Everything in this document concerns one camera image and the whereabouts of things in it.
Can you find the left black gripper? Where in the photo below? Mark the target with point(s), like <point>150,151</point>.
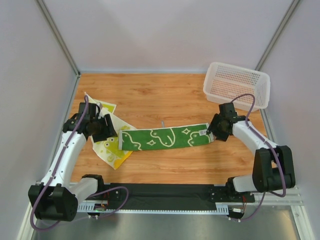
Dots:
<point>105,128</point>

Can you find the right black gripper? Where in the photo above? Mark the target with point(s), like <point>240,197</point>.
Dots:
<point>216,130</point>

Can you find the green cream patterned towel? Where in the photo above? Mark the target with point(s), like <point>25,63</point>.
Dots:
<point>164,138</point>

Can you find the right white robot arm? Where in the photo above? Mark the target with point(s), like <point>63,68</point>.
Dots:
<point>273,169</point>

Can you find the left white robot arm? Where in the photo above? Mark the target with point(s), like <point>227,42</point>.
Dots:
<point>54,199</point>

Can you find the yellow lime patterned towel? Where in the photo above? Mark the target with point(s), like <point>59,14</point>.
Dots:
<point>108,150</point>

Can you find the white perforated plastic basket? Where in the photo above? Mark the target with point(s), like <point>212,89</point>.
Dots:
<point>224,82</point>

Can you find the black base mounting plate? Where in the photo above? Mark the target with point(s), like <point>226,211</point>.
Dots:
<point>170,196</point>

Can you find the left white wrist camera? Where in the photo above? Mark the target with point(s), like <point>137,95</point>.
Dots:
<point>102,110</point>

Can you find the slotted grey cable duct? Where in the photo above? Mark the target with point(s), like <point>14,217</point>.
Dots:
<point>101,208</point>

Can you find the left aluminium frame post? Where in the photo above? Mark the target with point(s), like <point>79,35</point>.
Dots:
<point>54,29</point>

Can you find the aluminium frame post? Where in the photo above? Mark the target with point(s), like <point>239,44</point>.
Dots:
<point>54,29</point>
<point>278,32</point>

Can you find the right aluminium frame post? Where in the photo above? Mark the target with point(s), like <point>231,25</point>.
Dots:
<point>278,32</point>

